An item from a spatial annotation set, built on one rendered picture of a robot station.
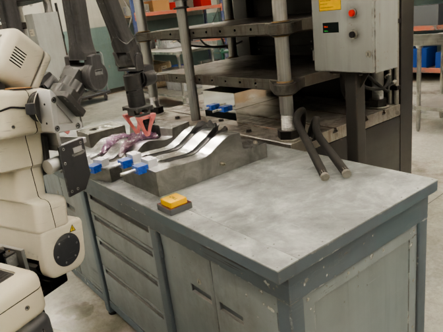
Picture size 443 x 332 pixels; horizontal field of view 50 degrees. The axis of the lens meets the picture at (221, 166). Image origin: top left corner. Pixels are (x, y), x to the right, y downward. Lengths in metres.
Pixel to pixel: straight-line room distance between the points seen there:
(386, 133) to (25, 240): 1.85
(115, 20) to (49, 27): 4.58
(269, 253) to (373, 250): 0.37
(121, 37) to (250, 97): 1.13
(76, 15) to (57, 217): 0.59
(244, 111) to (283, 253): 1.41
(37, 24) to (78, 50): 4.64
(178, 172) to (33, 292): 0.62
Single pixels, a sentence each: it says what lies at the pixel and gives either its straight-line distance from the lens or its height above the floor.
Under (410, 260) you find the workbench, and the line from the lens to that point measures 1.64.
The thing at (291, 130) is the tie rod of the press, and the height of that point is 0.83.
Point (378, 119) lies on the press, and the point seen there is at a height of 0.75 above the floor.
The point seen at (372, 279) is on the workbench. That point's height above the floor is 0.58.
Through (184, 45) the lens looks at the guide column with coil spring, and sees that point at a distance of 2.65.
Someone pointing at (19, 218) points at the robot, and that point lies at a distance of 1.53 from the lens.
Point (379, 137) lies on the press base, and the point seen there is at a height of 0.65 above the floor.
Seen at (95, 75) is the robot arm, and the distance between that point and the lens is 1.38.
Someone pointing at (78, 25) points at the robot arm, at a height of 1.37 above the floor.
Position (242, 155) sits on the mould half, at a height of 0.84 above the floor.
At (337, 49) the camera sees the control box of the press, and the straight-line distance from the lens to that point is 2.02.
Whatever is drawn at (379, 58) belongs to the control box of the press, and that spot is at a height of 1.12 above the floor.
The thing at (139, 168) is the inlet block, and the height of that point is 0.90.
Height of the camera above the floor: 1.37
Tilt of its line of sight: 18 degrees down
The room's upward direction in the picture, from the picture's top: 7 degrees counter-clockwise
